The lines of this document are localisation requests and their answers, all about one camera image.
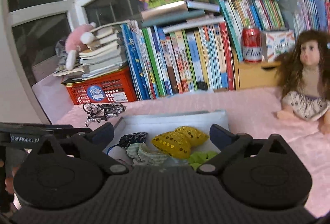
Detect gold sequin bow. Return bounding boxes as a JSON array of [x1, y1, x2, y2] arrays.
[[151, 126, 210, 160]]

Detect stack of worn books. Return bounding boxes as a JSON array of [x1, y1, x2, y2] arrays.
[[53, 23, 128, 84]]

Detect red beer can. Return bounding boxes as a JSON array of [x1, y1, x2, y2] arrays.
[[241, 27, 263, 64]]

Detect dark blue patterned cloth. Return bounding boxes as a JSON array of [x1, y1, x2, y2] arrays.
[[119, 132, 149, 149]]

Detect brown-haired doll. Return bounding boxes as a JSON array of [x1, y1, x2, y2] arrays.
[[274, 30, 330, 135]]

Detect green striped cloth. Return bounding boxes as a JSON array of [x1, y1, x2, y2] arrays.
[[126, 143, 169, 166]]

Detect flat lying books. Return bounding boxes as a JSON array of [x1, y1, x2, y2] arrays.
[[140, 0, 225, 34]]

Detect white printed carton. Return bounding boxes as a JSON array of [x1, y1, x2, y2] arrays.
[[260, 30, 296, 63]]

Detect row of thin colourful books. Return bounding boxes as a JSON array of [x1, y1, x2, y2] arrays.
[[212, 0, 330, 41]]

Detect grey shallow box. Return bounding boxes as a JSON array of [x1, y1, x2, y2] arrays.
[[103, 110, 230, 164]]

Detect grey cloth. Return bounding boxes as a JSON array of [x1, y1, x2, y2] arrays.
[[55, 40, 69, 71]]

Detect wooden drawer box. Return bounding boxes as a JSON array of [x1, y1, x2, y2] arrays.
[[230, 46, 284, 91]]

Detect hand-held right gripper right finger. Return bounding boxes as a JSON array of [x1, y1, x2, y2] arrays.
[[196, 124, 301, 175]]

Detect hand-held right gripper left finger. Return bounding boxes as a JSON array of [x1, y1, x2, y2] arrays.
[[27, 122, 131, 175]]

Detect miniature black bicycle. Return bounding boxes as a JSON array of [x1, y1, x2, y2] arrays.
[[83, 102, 127, 127]]

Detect pink plush toy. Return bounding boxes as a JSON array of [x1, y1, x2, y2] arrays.
[[64, 22, 97, 71]]

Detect red plastic crate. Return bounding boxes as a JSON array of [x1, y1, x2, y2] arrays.
[[65, 67, 139, 105]]

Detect pink tablecloth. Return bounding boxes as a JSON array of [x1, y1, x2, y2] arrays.
[[55, 85, 330, 217]]

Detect bright green cloth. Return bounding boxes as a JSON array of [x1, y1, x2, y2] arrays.
[[187, 151, 218, 170]]

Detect row of upright books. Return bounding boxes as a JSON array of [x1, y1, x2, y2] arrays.
[[120, 16, 237, 101]]

